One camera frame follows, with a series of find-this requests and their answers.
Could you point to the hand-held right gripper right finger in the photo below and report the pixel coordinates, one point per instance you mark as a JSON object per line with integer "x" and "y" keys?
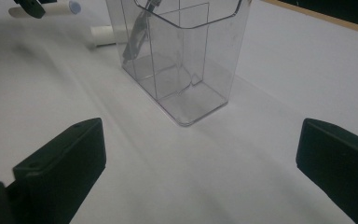
{"x": 341, "y": 168}

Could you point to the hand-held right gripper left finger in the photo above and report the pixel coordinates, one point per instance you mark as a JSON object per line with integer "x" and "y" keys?
{"x": 62, "y": 171}

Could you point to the white pen with blue end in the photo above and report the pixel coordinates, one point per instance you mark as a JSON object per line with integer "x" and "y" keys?
{"x": 59, "y": 8}

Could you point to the black pen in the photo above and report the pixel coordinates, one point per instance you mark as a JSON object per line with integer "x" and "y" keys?
{"x": 138, "y": 37}

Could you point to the clear plastic desk organizer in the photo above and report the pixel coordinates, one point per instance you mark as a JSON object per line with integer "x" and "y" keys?
{"x": 220, "y": 62}

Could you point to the white eraser block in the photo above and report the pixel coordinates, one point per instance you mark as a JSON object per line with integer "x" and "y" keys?
{"x": 102, "y": 35}

